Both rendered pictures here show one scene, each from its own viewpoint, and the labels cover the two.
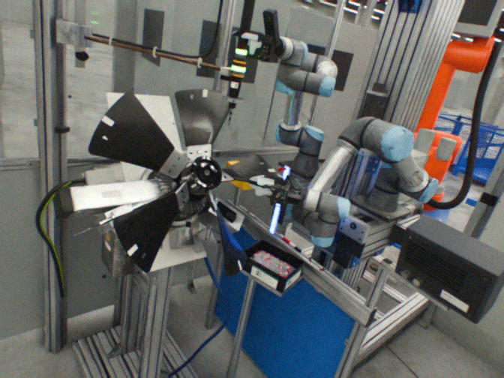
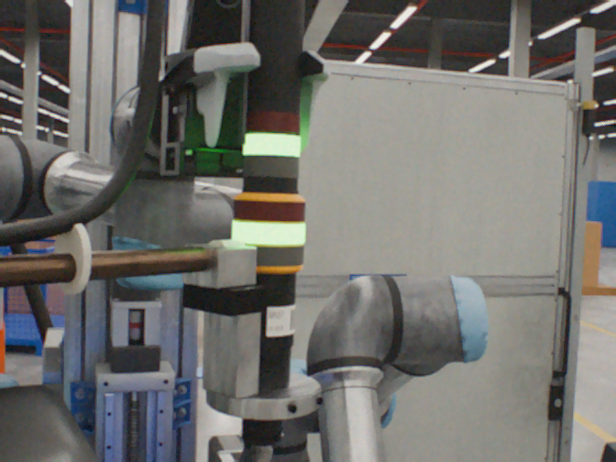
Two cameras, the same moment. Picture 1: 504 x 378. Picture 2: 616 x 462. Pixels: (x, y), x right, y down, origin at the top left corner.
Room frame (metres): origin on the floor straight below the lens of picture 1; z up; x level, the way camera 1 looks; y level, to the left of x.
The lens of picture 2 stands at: (0.98, 0.50, 1.58)
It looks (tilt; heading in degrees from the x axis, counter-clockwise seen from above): 3 degrees down; 298
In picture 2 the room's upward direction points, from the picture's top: 2 degrees clockwise
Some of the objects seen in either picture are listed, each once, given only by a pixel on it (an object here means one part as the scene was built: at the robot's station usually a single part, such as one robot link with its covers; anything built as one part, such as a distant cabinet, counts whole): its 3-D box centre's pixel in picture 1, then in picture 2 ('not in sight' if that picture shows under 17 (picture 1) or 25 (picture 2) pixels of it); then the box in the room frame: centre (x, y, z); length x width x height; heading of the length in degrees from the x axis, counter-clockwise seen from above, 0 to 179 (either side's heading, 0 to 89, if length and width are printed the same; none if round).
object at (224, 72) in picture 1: (232, 85); (254, 325); (1.21, 0.13, 1.50); 0.09 x 0.07 x 0.10; 78
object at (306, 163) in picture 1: (307, 159); not in sight; (1.97, -0.27, 1.09); 0.15 x 0.15 x 0.10
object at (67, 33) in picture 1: (73, 34); not in sight; (1.34, 0.74, 1.54); 0.10 x 0.07 x 0.09; 78
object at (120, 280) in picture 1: (121, 270); not in sight; (1.53, 0.59, 0.42); 0.04 x 0.04 x 0.83; 43
